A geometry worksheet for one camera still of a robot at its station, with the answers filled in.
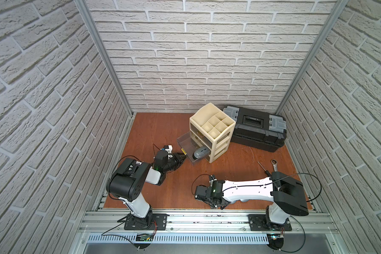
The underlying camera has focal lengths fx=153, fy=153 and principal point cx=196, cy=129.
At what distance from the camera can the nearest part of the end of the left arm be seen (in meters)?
0.74

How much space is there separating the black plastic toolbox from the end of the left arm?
0.32 meters

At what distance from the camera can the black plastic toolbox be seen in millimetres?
894
